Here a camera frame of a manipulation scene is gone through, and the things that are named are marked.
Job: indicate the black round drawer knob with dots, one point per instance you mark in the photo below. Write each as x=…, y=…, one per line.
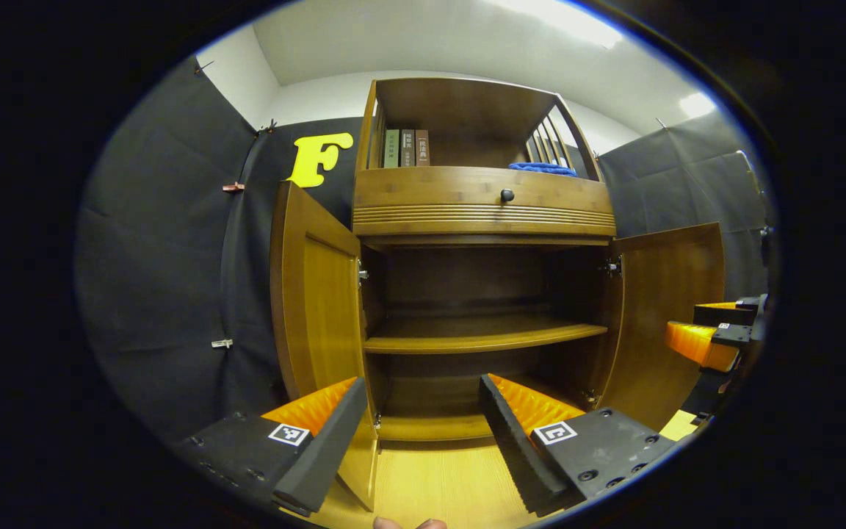
x=507, y=195

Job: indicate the black clip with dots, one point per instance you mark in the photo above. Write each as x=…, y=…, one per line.
x=269, y=127
x=204, y=67

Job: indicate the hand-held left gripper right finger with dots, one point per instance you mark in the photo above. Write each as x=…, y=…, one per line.
x=515, y=455

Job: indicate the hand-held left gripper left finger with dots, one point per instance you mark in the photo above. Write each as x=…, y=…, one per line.
x=320, y=455

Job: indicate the wooden inner cabinet shelf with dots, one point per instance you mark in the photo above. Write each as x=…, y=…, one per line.
x=482, y=334

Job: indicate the black backdrop cloth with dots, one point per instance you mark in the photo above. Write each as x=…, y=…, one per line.
x=166, y=257

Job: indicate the blue cloth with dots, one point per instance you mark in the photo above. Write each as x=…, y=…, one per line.
x=544, y=169

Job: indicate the grey book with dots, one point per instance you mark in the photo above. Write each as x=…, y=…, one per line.
x=407, y=149

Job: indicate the wooden shoe cabinet door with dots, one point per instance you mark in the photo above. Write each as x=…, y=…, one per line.
x=658, y=316
x=320, y=308

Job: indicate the silver clip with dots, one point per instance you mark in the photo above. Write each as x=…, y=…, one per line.
x=222, y=343

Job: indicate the wooden cabinet drawer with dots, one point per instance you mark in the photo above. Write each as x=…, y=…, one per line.
x=430, y=198

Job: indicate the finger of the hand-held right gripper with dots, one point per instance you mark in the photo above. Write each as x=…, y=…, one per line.
x=724, y=314
x=731, y=335

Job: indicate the small ceiling light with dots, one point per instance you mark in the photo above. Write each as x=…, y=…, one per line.
x=697, y=104

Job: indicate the green book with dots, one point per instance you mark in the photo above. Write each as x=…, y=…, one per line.
x=391, y=149

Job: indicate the brown book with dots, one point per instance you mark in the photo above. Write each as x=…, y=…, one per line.
x=422, y=148

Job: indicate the orange clip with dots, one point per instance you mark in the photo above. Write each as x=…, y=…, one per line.
x=233, y=186

